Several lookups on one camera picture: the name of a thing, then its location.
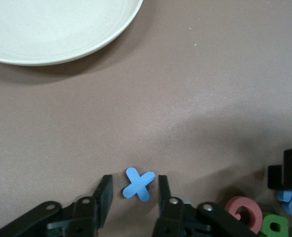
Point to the blue foam letter x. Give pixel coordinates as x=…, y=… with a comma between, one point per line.
x=138, y=185

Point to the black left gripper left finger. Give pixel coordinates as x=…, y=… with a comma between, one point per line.
x=86, y=217

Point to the green foam letter B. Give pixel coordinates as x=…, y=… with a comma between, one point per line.
x=265, y=224

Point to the red foam letter Q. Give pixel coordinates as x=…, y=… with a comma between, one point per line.
x=255, y=214

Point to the blue foam letter C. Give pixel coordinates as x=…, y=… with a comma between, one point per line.
x=287, y=207

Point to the beige plate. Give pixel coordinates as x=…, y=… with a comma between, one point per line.
x=49, y=29

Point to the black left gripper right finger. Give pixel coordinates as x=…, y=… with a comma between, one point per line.
x=180, y=219

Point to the brown table cover mat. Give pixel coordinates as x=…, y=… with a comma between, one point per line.
x=185, y=98

